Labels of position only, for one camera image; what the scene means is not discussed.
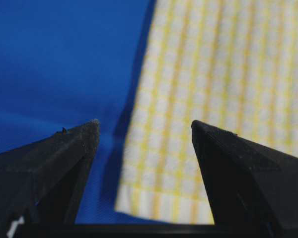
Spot yellow checked towel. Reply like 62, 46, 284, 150
115, 0, 298, 224

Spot blue table cloth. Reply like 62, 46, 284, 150
0, 0, 156, 224

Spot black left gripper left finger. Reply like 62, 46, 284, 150
0, 119, 100, 238

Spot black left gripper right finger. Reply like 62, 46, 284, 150
191, 120, 298, 238

